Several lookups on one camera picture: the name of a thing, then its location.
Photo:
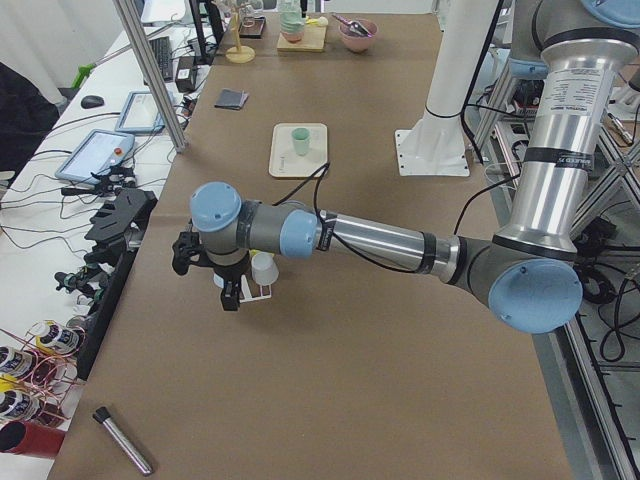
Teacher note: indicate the grey folded cloth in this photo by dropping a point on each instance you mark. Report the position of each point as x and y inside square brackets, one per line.
[231, 99]

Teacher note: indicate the white cup rack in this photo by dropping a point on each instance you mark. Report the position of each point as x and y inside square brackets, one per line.
[250, 291]

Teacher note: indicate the pink bowl with ice cubes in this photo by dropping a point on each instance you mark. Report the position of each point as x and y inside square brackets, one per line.
[356, 43]

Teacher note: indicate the upper teach pendant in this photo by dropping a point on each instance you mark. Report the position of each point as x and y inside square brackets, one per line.
[140, 115]

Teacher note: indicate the black keyboard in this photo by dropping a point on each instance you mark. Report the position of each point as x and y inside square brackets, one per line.
[162, 52]

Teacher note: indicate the metal scoop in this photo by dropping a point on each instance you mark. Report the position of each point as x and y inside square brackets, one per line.
[353, 26]

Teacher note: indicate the red cylinder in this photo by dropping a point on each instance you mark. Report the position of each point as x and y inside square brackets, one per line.
[31, 439]

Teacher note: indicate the lower teach pendant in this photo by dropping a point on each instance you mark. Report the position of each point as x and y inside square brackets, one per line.
[95, 156]

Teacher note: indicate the green cup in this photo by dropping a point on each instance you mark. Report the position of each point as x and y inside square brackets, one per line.
[301, 138]

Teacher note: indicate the pink bottom bowl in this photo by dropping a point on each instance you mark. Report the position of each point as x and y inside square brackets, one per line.
[293, 37]

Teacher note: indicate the cream bunny print tray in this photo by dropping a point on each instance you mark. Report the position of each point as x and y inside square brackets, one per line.
[285, 162]

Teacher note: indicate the black tool stand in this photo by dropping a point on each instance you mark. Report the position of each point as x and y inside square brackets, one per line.
[109, 227]

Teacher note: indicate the pink cup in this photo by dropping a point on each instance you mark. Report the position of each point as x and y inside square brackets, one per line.
[264, 269]

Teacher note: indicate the teach pendant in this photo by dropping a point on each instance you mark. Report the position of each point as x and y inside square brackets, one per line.
[95, 156]
[140, 115]

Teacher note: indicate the aluminium frame post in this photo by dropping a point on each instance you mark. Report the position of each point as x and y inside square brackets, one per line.
[127, 13]

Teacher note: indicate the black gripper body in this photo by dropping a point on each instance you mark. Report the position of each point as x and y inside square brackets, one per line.
[226, 276]

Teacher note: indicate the black computer mouse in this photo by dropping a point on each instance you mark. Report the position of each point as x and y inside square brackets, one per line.
[92, 101]

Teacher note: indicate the metal cylinder tube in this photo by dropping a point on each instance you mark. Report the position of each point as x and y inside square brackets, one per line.
[103, 417]

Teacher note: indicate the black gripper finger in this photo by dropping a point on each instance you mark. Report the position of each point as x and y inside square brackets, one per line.
[230, 296]

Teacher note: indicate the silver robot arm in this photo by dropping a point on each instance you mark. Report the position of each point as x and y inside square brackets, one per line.
[524, 273]

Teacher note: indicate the bamboo cutting board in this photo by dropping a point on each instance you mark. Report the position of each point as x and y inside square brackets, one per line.
[313, 40]

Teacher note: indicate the green handled tool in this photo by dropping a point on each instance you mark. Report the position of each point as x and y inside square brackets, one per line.
[120, 62]

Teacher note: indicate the wooden mug tree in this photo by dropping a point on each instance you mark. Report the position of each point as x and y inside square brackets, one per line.
[246, 21]

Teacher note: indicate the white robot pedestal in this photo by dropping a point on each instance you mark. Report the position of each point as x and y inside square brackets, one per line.
[435, 146]

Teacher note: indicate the top mint green bowl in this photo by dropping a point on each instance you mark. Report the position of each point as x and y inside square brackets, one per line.
[291, 19]

